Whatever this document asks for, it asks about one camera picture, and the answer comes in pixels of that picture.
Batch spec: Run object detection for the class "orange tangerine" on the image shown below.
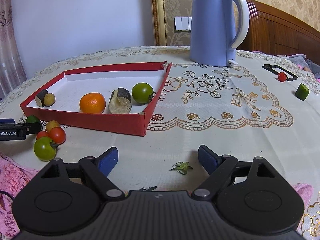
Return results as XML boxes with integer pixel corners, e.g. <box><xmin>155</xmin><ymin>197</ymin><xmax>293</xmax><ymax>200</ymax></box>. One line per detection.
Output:
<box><xmin>79</xmin><ymin>93</ymin><xmax>106</xmax><ymax>114</ymax></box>

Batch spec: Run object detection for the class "black rectangular frame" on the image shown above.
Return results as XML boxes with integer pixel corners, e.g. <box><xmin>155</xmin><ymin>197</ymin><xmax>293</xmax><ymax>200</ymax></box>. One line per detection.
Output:
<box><xmin>262</xmin><ymin>64</ymin><xmax>298</xmax><ymax>82</ymax></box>

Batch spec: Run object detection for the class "brown longan fruit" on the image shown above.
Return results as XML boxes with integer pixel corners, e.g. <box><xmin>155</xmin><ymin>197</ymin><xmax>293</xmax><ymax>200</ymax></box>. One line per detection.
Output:
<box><xmin>43</xmin><ymin>93</ymin><xmax>56</xmax><ymax>107</ymax></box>

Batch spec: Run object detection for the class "dark green lime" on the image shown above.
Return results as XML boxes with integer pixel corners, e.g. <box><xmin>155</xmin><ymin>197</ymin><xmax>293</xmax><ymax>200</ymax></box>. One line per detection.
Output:
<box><xmin>25</xmin><ymin>115</ymin><xmax>41</xmax><ymax>124</ymax></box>

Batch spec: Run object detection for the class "large green tomato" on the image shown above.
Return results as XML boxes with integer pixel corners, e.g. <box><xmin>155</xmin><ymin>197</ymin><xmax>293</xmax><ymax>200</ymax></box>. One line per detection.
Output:
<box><xmin>131</xmin><ymin>82</ymin><xmax>154</xmax><ymax>104</ymax></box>

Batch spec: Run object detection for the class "wooden headboard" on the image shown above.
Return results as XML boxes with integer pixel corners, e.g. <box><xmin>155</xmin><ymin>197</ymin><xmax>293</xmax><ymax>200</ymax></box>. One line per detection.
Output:
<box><xmin>239</xmin><ymin>0</ymin><xmax>320</xmax><ymax>64</ymax></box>

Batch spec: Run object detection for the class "green cucumber piece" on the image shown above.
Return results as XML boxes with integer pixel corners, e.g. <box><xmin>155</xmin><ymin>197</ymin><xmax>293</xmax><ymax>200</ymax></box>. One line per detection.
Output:
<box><xmin>295</xmin><ymin>83</ymin><xmax>310</xmax><ymax>101</ymax></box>

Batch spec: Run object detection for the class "pink floral blanket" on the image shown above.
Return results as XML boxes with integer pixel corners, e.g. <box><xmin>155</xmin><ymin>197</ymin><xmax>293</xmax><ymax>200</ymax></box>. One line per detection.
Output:
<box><xmin>1</xmin><ymin>153</ymin><xmax>38</xmax><ymax>239</ymax></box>

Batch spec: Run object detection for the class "red shallow cardboard tray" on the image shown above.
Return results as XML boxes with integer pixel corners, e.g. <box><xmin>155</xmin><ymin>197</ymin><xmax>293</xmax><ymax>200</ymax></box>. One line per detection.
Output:
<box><xmin>20</xmin><ymin>61</ymin><xmax>172</xmax><ymax>137</ymax></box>

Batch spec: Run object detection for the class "green tomato calyx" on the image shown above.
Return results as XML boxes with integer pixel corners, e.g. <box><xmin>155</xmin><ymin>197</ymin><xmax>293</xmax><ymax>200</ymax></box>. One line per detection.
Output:
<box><xmin>170</xmin><ymin>161</ymin><xmax>193</xmax><ymax>175</ymax></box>

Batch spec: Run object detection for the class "yellow-brown longan fruit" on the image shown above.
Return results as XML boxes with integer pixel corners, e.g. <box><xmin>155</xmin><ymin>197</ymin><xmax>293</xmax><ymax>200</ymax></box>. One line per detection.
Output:
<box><xmin>46</xmin><ymin>120</ymin><xmax>60</xmax><ymax>133</ymax></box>

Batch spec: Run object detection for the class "pink patterned curtain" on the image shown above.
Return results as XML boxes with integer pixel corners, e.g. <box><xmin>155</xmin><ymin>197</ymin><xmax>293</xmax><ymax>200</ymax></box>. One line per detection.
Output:
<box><xmin>1</xmin><ymin>0</ymin><xmax>27</xmax><ymax>99</ymax></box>

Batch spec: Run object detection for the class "white wall switch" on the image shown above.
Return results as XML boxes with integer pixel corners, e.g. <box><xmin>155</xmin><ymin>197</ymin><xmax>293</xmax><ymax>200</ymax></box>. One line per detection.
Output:
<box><xmin>174</xmin><ymin>17</ymin><xmax>192</xmax><ymax>31</ymax></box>

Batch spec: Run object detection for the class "small red cherry tomato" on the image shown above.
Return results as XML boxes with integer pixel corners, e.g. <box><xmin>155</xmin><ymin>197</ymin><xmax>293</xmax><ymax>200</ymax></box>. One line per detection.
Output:
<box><xmin>278</xmin><ymin>72</ymin><xmax>287</xmax><ymax>82</ymax></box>

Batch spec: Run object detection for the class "cream embroidered tablecloth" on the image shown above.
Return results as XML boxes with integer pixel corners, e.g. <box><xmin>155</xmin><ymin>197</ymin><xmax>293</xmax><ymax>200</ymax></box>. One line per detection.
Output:
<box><xmin>1</xmin><ymin>47</ymin><xmax>319</xmax><ymax>195</ymax></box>

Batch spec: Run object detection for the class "blue electric kettle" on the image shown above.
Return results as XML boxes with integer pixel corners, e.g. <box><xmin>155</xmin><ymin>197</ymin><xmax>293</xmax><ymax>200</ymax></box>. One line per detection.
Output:
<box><xmin>190</xmin><ymin>0</ymin><xmax>249</xmax><ymax>66</ymax></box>

